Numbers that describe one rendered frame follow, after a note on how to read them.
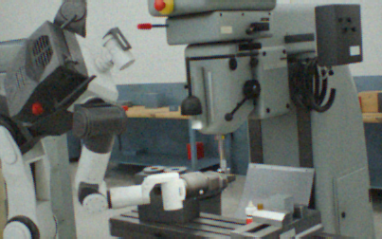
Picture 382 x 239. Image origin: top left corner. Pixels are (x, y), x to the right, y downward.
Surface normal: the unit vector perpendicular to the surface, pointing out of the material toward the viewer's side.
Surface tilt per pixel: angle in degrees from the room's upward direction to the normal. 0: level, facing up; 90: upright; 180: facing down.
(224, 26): 90
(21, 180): 115
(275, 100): 90
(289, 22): 90
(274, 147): 90
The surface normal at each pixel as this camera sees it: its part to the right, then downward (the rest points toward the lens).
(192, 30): -0.66, 0.14
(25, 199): -0.33, 0.14
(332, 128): 0.74, -0.01
